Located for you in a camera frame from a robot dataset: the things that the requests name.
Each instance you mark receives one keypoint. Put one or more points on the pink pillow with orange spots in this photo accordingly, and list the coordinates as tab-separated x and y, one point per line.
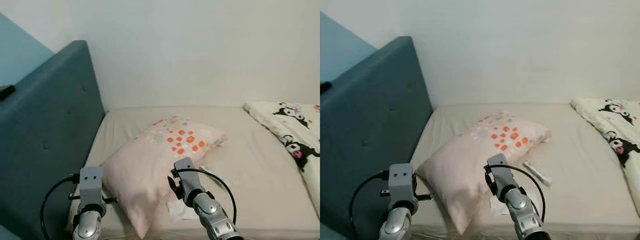
465	165
150	165

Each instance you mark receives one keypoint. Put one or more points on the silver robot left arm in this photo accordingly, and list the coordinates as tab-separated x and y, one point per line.
89	225
397	225

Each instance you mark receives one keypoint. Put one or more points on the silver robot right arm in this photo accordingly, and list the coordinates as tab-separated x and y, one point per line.
215	220
527	217

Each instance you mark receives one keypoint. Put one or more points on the beige mattress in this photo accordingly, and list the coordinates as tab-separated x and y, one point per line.
585	200
250	165

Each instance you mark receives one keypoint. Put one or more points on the teal upholstered headboard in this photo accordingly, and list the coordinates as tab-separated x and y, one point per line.
50	140
370	140

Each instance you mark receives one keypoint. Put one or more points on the cream cartoon print quilt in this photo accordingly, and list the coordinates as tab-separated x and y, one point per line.
620	130
307	137

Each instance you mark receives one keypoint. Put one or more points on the small black device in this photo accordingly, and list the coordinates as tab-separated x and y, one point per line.
6	92
325	87

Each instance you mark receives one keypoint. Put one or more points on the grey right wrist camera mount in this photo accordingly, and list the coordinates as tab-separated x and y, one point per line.
189	175
501	170

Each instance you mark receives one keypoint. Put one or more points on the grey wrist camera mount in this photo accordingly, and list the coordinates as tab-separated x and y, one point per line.
501	170
189	175
401	180
91	182

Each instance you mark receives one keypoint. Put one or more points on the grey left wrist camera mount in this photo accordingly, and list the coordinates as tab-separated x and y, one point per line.
401	180
91	182

